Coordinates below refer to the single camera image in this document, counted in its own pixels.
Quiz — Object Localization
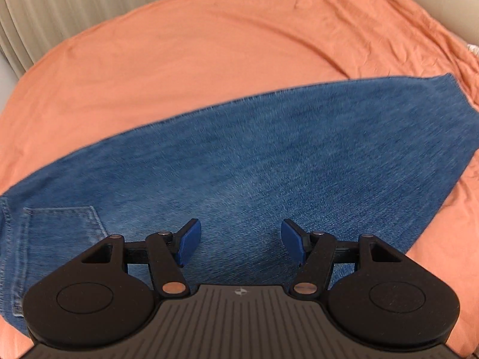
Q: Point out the blue denim jeans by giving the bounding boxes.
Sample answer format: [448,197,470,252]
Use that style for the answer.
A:
[1,74,478,331]

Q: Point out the orange bed sheet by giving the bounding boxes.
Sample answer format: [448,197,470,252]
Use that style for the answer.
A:
[0,0,479,359]

